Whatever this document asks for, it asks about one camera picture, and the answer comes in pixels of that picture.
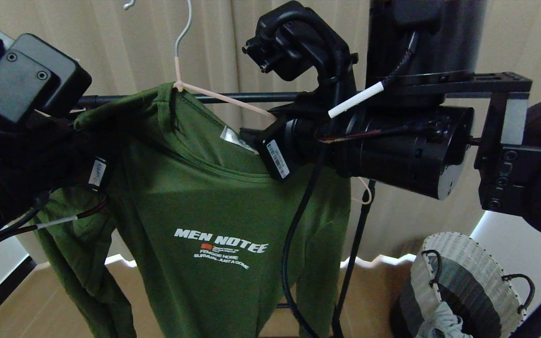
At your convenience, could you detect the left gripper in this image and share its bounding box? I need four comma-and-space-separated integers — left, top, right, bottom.
0, 116, 112, 222

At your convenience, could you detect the pale grey garment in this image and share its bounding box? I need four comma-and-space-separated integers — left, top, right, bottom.
415, 301, 469, 338

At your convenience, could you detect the black clothes rack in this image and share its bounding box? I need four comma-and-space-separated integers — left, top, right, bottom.
77, 92, 377, 338

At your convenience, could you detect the pink clothes hanger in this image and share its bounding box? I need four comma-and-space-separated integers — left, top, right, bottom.
122, 0, 375, 205

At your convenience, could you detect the green printed T-shirt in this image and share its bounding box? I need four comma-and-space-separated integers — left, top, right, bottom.
32, 83, 352, 338

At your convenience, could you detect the beige curtain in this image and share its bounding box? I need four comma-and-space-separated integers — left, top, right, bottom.
0, 0, 541, 269

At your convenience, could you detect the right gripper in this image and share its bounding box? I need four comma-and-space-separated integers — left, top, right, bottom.
253, 106, 476, 201

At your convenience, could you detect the white laundry basket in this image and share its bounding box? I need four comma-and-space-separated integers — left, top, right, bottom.
389, 231, 537, 338

